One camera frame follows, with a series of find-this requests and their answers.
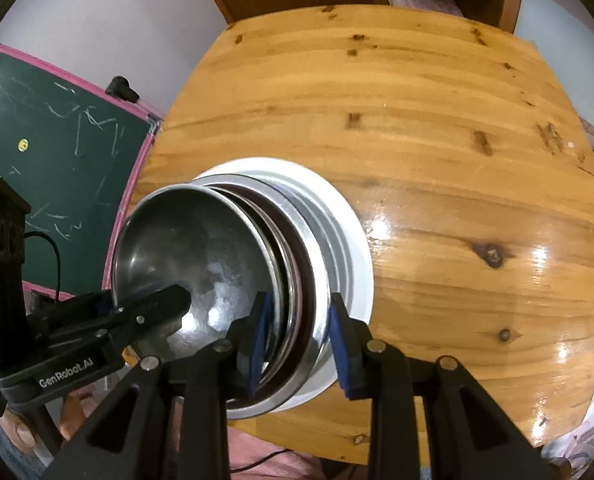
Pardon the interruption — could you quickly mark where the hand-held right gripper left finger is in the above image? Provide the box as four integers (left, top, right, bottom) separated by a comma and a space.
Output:
42, 291, 274, 480

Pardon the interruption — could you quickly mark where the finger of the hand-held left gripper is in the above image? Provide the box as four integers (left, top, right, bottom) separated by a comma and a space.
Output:
47, 284, 193, 357
29, 290, 118, 332

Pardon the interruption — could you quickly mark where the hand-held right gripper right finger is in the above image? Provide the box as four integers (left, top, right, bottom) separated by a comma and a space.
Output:
328, 305, 573, 480

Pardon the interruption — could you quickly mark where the small steel bowl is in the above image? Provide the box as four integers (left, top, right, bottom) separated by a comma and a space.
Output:
112, 183, 284, 361

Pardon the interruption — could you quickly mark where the large white plate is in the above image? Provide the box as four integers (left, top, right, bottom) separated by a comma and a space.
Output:
222, 156, 376, 413

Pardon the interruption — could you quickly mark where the large steel bowl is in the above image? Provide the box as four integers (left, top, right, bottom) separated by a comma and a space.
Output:
193, 173, 333, 420

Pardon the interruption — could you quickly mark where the person's left hand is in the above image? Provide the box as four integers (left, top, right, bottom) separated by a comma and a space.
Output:
0, 390, 102, 453

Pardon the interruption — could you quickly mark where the pink clothing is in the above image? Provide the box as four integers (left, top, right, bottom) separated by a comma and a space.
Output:
227, 422, 373, 480

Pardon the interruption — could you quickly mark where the pink-framed green chalkboard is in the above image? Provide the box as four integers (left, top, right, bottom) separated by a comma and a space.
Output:
0, 44, 166, 302

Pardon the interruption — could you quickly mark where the black chalkboard knob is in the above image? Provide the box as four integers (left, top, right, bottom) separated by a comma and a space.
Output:
105, 76, 140, 104

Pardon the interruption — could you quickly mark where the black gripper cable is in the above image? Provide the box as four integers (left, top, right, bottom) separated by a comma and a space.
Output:
23, 233, 62, 303

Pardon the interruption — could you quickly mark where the thin black cable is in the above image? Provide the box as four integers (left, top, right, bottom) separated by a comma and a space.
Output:
229, 449, 298, 474

